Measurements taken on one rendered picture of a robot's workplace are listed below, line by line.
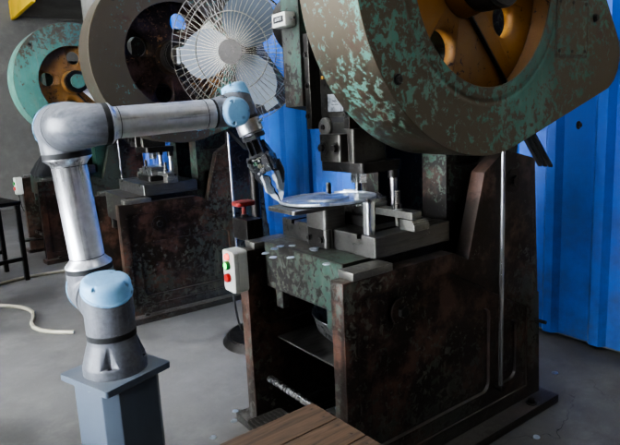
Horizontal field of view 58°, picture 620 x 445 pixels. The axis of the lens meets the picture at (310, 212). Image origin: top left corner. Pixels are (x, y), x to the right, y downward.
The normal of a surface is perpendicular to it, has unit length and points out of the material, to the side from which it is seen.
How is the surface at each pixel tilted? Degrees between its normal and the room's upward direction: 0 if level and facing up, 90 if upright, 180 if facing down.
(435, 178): 90
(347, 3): 100
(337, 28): 107
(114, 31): 90
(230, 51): 96
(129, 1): 90
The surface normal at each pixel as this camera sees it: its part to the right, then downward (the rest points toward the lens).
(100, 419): -0.57, 0.18
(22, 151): 0.59, 0.11
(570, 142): -0.80, 0.15
